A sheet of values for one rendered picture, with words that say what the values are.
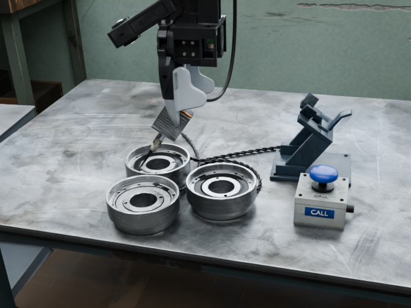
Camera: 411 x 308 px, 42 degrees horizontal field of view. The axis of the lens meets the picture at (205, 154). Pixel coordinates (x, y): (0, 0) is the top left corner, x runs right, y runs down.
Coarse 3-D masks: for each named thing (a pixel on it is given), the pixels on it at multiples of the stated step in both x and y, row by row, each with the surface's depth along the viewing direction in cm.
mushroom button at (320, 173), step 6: (312, 168) 76; (318, 168) 76; (324, 168) 76; (330, 168) 76; (312, 174) 75; (318, 174) 74; (324, 174) 74; (330, 174) 74; (336, 174) 75; (318, 180) 74; (324, 180) 74; (330, 180) 74; (324, 186) 76
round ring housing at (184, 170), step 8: (168, 144) 91; (136, 152) 90; (144, 152) 91; (168, 152) 91; (176, 152) 91; (184, 152) 89; (128, 160) 88; (152, 160) 89; (160, 160) 90; (168, 160) 89; (184, 160) 88; (128, 168) 84; (144, 168) 86; (152, 168) 90; (160, 168) 90; (168, 168) 86; (184, 168) 85; (128, 176) 85; (168, 176) 83; (176, 176) 84; (184, 176) 85; (176, 184) 85
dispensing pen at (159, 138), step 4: (188, 112) 80; (192, 112) 80; (156, 136) 82; (160, 136) 82; (164, 136) 82; (156, 140) 82; (160, 140) 82; (152, 144) 83; (156, 144) 82; (160, 144) 83; (152, 148) 83; (156, 148) 83; (152, 152) 84; (148, 156) 84; (144, 160) 85
